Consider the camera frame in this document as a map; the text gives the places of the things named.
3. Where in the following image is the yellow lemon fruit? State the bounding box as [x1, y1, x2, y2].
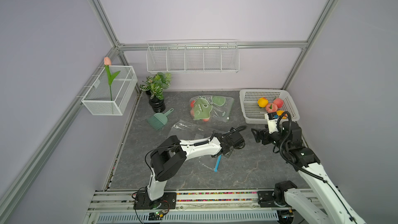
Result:
[277, 110, 288, 119]

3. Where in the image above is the pink peach back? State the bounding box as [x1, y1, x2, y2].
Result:
[265, 103, 278, 113]

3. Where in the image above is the pink peach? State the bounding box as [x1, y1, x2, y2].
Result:
[265, 103, 278, 113]
[273, 98, 284, 109]

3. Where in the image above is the yellow mango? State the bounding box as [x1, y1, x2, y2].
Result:
[258, 97, 268, 108]

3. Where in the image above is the green printed zip-top bag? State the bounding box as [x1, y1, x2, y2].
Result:
[189, 95, 235, 122]

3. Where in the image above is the clear blue-zipper bag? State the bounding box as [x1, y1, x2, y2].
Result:
[168, 120, 222, 172]

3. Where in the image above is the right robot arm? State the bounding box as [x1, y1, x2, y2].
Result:
[252, 111, 365, 224]

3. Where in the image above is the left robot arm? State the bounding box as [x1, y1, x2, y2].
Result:
[144, 125, 247, 202]

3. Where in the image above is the white plastic perforated basket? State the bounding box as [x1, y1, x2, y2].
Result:
[239, 89, 300, 124]

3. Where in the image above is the green hand brush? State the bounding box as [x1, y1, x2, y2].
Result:
[147, 108, 174, 131]

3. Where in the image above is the black glossy vase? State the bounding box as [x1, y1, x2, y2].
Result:
[148, 96, 166, 113]

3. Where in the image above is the green artificial plant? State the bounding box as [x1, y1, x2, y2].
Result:
[140, 72, 172, 100]

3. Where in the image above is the pink artificial tulip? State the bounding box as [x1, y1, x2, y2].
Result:
[104, 57, 120, 101]

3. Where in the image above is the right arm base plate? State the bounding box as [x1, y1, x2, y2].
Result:
[258, 188, 297, 207]

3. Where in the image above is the white wire wall shelf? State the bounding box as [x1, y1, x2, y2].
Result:
[146, 39, 240, 74]

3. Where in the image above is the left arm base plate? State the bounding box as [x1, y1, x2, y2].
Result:
[133, 191, 177, 211]

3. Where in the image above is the white mesh wall basket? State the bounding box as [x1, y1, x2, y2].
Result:
[81, 65, 137, 116]

